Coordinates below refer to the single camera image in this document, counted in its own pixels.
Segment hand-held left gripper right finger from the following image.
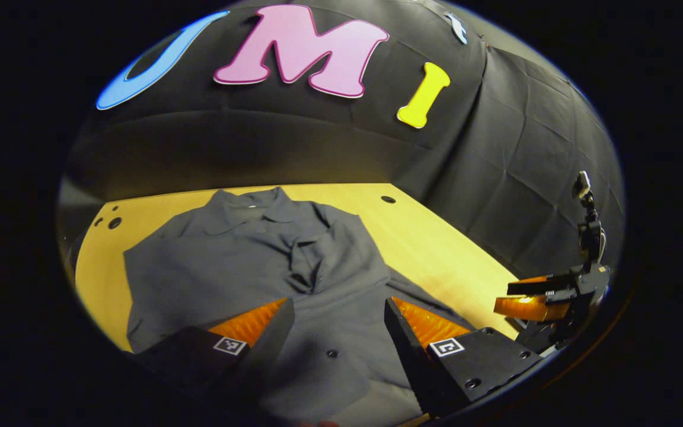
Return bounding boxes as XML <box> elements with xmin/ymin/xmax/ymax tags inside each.
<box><xmin>384</xmin><ymin>297</ymin><xmax>544</xmax><ymax>419</ymax></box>

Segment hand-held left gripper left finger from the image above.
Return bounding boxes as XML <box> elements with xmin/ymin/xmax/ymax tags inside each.
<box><xmin>134</xmin><ymin>298</ymin><xmax>296</xmax><ymax>410</ymax></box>

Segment grey button shirt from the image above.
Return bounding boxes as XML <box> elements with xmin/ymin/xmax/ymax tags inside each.
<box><xmin>123</xmin><ymin>187</ymin><xmax>478</xmax><ymax>427</ymax></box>

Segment black backdrop cloth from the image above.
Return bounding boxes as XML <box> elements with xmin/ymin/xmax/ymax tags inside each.
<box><xmin>57</xmin><ymin>0</ymin><xmax>625</xmax><ymax>279</ymax></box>

